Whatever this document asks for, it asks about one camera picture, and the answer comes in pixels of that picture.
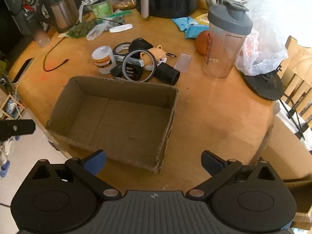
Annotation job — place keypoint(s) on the yellow dog-shaped case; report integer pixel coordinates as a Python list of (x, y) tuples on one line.
[(156, 53)]

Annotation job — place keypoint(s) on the dark water bottle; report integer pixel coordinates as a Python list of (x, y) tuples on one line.
[(36, 31)]

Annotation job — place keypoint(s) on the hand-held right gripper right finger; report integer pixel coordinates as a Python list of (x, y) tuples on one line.
[(210, 162)]

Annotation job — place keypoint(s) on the black tape roll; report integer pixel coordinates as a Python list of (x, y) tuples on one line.
[(116, 50)]

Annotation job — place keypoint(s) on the wooden slatted chair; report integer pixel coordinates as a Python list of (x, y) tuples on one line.
[(296, 82)]

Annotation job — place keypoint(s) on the black rectangular case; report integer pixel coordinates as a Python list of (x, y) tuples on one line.
[(116, 70)]

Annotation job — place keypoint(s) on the small clear plastic packet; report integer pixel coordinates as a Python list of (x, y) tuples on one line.
[(182, 63)]

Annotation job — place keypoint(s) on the white plastic jar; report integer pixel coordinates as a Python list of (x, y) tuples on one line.
[(103, 61)]

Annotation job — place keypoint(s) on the net bag of green fruit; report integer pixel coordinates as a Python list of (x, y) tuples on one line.
[(81, 30)]

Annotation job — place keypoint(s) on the steel electric kettle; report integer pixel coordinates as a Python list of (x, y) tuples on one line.
[(61, 9)]

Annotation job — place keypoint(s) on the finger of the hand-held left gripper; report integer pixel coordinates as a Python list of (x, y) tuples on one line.
[(17, 127)]

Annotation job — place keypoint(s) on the green plastic strip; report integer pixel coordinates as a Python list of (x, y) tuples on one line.
[(120, 14)]

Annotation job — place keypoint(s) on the white round lid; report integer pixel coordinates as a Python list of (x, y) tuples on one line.
[(120, 28)]

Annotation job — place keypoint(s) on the blue slipper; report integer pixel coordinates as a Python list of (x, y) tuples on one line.
[(4, 169)]

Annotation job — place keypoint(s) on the clear shaker bottle grey lid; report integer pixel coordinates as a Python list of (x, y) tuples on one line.
[(219, 53)]

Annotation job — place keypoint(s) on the blue wipes packet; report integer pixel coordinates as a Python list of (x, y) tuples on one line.
[(195, 32), (181, 23)]

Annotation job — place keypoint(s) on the black tube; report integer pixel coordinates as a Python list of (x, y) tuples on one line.
[(168, 74)]

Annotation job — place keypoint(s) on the smartphone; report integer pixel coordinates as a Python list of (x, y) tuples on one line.
[(23, 70)]

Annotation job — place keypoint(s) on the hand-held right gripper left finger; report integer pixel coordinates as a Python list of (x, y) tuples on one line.
[(96, 162)]

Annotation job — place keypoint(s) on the clear plastic bag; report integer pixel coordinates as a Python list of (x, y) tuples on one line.
[(97, 30)]

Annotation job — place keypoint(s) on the cardboard box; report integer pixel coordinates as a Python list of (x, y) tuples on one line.
[(126, 124)]

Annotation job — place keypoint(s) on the yellow wipes packet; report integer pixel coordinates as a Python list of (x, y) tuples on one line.
[(201, 19)]

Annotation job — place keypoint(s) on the marble pattern stick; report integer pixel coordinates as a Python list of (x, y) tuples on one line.
[(132, 61)]

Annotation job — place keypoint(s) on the white plastic bag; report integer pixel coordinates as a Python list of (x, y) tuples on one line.
[(263, 53)]

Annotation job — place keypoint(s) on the wooden rack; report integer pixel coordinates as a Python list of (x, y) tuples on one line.
[(11, 108)]

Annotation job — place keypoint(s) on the amber tape roll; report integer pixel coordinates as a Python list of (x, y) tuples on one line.
[(124, 65)]

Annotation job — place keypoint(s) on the green labelled jar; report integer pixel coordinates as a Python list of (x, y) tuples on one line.
[(102, 8)]

